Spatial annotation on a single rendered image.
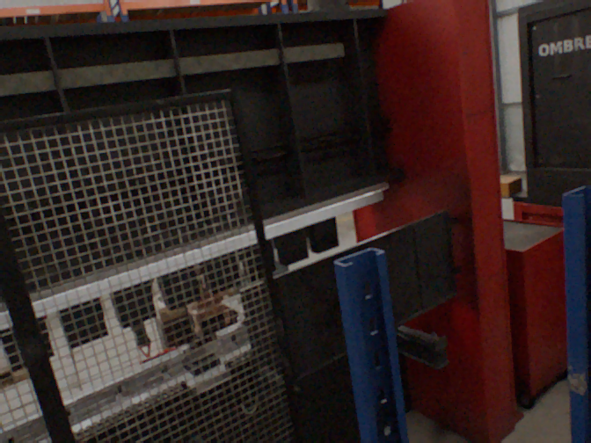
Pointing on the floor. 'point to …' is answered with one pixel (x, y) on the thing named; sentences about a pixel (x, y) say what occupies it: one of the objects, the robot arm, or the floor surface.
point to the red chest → (536, 305)
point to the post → (32, 340)
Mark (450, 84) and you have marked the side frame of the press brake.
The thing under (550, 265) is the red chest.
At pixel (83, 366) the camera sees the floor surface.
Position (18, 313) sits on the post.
